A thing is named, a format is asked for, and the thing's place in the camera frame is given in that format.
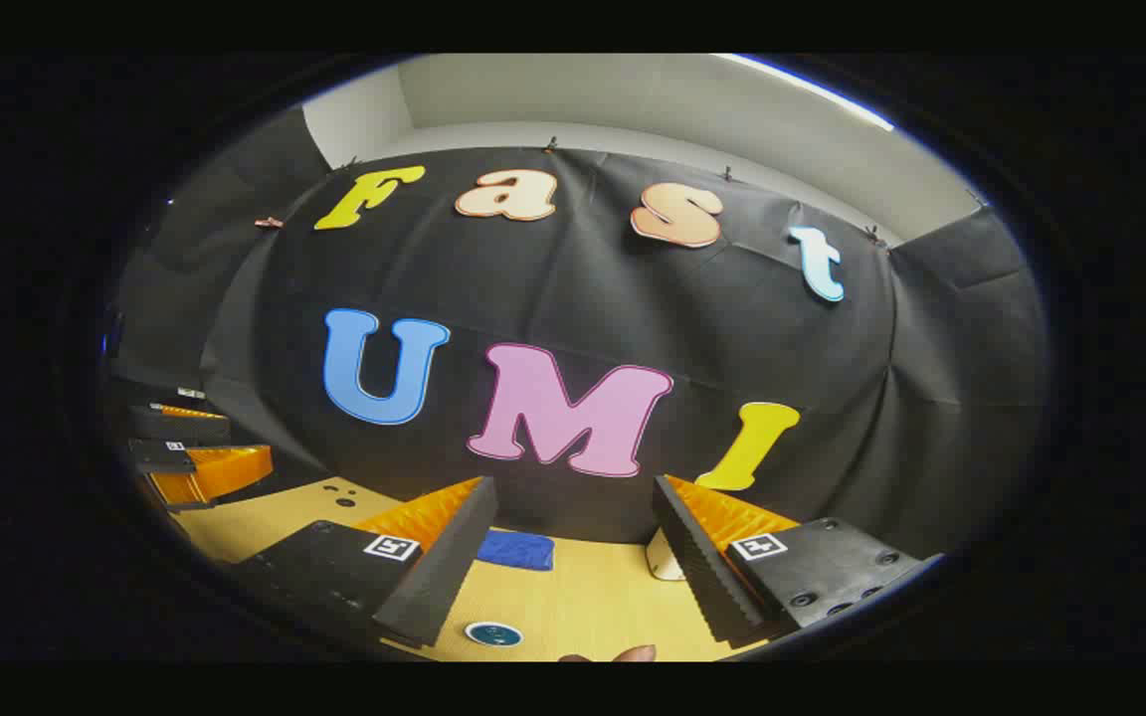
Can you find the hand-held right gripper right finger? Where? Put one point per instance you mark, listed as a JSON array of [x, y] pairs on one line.
[[697, 567]]

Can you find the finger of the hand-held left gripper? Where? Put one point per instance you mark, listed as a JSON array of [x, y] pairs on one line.
[[180, 428], [163, 455]]

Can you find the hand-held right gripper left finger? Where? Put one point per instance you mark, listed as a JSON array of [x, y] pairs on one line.
[[444, 557]]

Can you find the dark blue teacup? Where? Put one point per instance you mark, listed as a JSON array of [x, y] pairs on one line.
[[470, 636]]

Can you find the white toaster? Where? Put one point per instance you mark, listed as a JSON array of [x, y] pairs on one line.
[[661, 562]]

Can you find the blue towel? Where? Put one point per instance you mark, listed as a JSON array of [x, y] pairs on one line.
[[515, 550]]

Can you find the black backdrop cloth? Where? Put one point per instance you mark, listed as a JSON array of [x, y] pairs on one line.
[[732, 348]]

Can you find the pink backdrop clip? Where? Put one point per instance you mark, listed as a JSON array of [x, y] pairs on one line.
[[269, 223]]

